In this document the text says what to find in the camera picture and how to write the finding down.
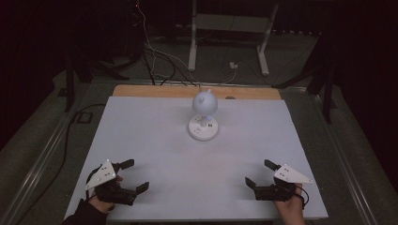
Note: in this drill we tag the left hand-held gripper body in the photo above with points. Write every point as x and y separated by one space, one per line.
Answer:
106 175

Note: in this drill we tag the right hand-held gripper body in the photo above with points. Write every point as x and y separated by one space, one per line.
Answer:
281 184

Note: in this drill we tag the person's right hand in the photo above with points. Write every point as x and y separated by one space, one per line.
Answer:
291 209

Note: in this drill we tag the person's left hand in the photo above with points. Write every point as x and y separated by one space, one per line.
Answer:
103 205

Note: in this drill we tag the white table mat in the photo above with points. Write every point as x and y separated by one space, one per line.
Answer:
194 168

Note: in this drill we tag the white globe desk lamp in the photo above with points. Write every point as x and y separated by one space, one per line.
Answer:
204 115

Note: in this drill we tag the black tripod stand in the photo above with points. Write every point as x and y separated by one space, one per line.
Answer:
73 78
319 78

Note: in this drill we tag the white plug adapter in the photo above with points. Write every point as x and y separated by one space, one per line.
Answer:
233 65

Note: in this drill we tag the white metal stand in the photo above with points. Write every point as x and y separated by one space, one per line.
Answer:
228 31

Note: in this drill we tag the metal floor rail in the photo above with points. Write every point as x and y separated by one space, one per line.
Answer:
34 175
344 162

